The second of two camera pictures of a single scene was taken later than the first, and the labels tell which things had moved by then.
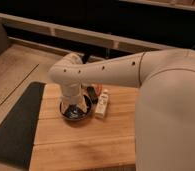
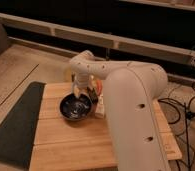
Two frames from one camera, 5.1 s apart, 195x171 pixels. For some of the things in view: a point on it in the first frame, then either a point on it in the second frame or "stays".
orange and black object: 94,92 stays
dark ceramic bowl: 75,112 stays
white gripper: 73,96 -> 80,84
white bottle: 102,104 stays
